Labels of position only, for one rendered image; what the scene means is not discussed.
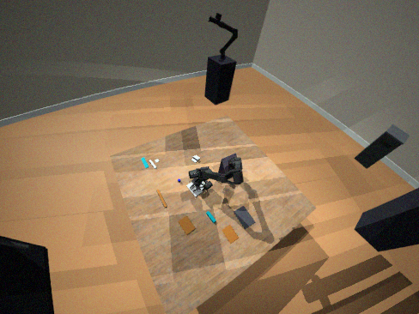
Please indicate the small cyan block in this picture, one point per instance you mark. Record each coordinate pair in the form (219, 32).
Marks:
(211, 217)

